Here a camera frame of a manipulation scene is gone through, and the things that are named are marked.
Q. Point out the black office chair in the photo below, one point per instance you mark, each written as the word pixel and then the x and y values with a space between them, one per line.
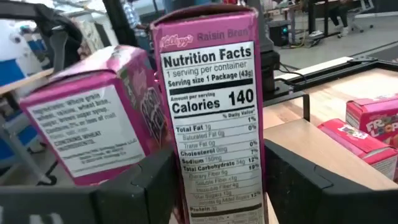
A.
pixel 62 21

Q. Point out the black rig post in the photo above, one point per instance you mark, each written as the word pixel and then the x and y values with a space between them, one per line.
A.
pixel 115 21

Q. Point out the red Froot Loops box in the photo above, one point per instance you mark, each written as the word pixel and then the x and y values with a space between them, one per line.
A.
pixel 357 146
pixel 376 115

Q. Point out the black aluminium table frame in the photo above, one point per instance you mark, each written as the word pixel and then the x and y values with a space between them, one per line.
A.
pixel 342 73

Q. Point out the person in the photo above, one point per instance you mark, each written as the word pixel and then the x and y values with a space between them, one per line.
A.
pixel 133 18
pixel 340 15

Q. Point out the pink Raisin Bran box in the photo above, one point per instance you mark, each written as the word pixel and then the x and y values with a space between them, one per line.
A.
pixel 93 124
pixel 211 109

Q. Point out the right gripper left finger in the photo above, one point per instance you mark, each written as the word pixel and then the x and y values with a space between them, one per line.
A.
pixel 93 205

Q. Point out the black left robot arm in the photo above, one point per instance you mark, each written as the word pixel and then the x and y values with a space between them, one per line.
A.
pixel 269 71

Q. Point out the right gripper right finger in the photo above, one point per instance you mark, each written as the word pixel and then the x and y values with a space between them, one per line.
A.
pixel 311 199

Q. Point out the black computer tower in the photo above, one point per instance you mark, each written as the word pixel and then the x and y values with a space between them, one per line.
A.
pixel 279 32

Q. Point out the wooden shelf black frame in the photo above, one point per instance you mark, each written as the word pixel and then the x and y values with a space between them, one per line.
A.
pixel 311 143

